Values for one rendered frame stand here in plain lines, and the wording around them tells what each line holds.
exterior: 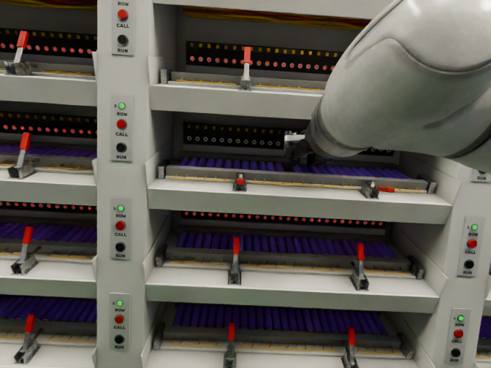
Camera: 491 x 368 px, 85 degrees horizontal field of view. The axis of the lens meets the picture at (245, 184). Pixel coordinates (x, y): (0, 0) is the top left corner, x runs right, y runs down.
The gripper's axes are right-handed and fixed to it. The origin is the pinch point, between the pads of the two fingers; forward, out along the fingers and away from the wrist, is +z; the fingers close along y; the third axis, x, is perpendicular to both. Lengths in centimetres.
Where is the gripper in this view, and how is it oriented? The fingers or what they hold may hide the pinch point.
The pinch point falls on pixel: (303, 158)
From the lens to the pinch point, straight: 59.7
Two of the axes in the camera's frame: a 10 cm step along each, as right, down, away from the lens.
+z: -0.3, 1.2, 9.9
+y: -10.0, -0.6, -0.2
